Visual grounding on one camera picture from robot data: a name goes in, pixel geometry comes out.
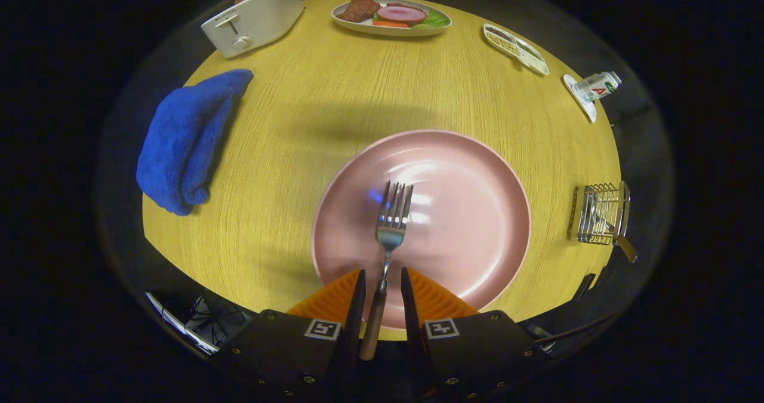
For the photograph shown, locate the white square coaster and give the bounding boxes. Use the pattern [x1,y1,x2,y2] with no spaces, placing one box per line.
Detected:
[562,73,597,123]

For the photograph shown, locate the green lettuce leaf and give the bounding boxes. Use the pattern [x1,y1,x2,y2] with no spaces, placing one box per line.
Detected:
[412,9,451,30]

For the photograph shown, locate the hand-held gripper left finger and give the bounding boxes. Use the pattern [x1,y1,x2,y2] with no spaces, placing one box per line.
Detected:
[212,269,366,401]

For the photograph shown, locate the white plastic drink bottle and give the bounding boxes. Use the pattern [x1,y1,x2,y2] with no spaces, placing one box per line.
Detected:
[576,71,623,103]

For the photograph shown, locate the metal fork wooden handle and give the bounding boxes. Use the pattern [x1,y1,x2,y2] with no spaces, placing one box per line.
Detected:
[359,181,414,361]

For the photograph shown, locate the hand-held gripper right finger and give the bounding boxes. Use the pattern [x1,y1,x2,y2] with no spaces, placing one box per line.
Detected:
[400,267,550,401]

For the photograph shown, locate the white oval food plate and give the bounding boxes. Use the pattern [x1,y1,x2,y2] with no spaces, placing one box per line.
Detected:
[331,0,452,37]

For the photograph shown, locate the blue towel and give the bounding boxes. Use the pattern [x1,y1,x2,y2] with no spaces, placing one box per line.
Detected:
[136,69,254,217]

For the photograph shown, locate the black cable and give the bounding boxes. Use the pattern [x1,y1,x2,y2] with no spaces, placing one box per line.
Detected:
[528,312,618,347]

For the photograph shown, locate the white divided bean dish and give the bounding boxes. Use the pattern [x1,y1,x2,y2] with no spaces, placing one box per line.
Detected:
[482,23,550,76]

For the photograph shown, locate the pink ham slice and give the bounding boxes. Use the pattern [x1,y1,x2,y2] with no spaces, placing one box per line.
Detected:
[376,5,429,24]

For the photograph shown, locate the black table clamp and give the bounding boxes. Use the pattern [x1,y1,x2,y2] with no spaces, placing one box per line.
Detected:
[573,272,597,303]

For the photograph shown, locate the white toaster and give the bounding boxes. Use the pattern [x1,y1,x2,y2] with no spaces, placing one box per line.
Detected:
[201,0,304,59]

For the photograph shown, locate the pink round plate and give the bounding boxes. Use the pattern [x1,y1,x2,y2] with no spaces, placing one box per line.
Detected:
[310,130,532,330]

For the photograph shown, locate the metal wire cutlery basket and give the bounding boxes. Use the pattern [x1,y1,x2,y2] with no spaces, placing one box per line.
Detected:
[567,181,631,247]

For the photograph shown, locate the metal spoon wooden handle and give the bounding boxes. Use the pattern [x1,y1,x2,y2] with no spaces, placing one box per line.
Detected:
[590,209,638,264]

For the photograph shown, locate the brown meat patty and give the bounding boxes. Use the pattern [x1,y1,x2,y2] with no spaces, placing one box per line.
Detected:
[336,0,381,23]

